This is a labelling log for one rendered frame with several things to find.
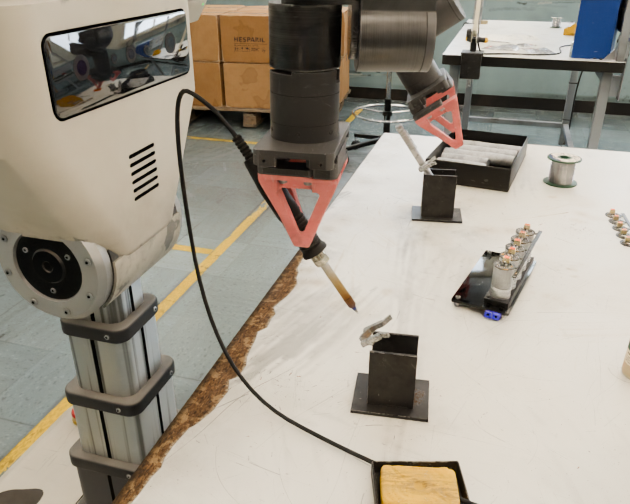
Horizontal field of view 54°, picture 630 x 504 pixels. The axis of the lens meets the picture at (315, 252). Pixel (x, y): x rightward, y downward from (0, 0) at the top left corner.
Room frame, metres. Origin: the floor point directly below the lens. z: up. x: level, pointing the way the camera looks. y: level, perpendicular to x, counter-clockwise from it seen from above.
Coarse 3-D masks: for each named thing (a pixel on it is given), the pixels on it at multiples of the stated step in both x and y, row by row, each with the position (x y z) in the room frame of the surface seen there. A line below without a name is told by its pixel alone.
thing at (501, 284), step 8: (496, 272) 0.66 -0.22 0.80; (504, 272) 0.65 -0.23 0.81; (512, 272) 0.66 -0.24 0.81; (496, 280) 0.66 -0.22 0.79; (504, 280) 0.65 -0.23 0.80; (512, 280) 0.66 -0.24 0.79; (496, 288) 0.66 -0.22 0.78; (504, 288) 0.65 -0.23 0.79; (496, 296) 0.66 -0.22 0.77; (504, 296) 0.65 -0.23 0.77
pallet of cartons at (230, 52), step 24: (192, 24) 4.38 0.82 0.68; (216, 24) 4.34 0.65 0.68; (240, 24) 4.32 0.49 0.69; (264, 24) 4.29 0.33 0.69; (192, 48) 4.38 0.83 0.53; (216, 48) 4.35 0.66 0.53; (240, 48) 4.32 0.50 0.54; (264, 48) 4.29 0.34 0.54; (216, 72) 4.35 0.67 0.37; (240, 72) 4.32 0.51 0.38; (264, 72) 4.29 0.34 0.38; (216, 96) 4.35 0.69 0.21; (240, 96) 4.32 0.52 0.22; (264, 96) 4.29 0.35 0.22; (192, 120) 4.44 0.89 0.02
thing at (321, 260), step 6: (324, 252) 0.51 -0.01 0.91; (312, 258) 0.50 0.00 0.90; (318, 258) 0.50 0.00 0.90; (324, 258) 0.50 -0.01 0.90; (318, 264) 0.50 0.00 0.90; (324, 264) 0.50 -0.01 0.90; (324, 270) 0.50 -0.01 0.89; (330, 270) 0.50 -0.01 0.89; (330, 276) 0.50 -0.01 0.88; (336, 276) 0.51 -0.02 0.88; (336, 282) 0.50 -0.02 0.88; (336, 288) 0.50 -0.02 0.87; (342, 288) 0.50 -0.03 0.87; (342, 294) 0.50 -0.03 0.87; (348, 294) 0.50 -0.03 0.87; (348, 300) 0.50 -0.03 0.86; (348, 306) 0.50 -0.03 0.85; (354, 306) 0.50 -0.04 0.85
